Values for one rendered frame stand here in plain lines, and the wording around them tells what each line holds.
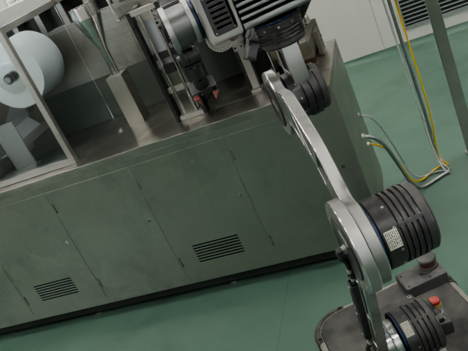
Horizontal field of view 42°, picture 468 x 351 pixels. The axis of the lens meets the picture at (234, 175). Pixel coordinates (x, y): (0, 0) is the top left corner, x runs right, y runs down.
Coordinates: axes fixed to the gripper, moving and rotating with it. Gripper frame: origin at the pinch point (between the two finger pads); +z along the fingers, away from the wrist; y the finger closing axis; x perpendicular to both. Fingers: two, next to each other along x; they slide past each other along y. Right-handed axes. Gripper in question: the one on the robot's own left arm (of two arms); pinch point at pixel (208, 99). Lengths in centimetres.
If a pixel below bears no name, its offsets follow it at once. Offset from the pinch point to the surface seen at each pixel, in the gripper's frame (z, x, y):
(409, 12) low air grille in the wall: 192, -187, -189
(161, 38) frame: -2.3, -44.2, 6.6
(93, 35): 4, -77, 36
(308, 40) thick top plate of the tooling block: 14, -21, -51
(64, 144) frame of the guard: 29, -43, 70
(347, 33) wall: 203, -205, -139
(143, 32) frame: -4, -51, 13
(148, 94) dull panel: 54, -77, 26
